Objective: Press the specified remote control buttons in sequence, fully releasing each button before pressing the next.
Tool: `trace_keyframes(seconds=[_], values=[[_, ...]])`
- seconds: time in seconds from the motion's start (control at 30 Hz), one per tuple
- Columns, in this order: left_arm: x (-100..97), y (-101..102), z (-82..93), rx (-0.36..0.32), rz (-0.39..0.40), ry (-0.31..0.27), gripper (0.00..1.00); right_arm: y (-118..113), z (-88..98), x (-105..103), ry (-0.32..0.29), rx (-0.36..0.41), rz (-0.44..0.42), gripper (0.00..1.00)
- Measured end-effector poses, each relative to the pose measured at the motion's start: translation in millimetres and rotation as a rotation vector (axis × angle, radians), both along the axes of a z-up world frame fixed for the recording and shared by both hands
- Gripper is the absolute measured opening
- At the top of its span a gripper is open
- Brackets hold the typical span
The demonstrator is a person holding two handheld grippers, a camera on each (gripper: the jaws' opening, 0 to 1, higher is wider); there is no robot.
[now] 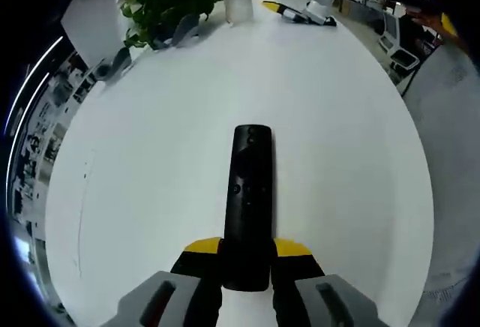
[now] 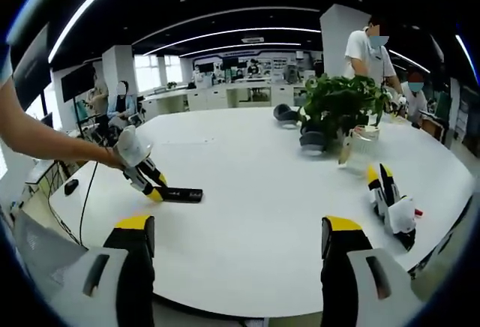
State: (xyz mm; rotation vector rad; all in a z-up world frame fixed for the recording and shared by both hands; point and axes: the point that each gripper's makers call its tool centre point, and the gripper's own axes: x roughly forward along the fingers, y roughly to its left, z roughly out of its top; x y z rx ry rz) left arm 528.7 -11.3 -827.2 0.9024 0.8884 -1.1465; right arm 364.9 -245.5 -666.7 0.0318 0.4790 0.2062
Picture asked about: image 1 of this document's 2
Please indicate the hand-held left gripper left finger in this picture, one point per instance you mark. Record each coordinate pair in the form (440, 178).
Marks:
(168, 300)

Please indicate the clear glass jar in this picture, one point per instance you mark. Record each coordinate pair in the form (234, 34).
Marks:
(239, 2)

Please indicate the grey curved headset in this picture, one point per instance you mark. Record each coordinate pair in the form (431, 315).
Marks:
(185, 29)
(112, 66)

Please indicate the person's right hand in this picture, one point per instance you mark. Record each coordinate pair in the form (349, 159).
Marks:
(431, 25)

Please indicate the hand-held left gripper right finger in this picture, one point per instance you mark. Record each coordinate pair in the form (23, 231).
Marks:
(311, 300)

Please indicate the green potted plant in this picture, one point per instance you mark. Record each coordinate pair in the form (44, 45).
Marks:
(172, 0)

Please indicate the spare gripper on table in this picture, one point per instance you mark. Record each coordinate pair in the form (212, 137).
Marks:
(300, 14)

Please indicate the black remote control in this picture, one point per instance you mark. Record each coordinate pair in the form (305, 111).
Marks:
(249, 210)

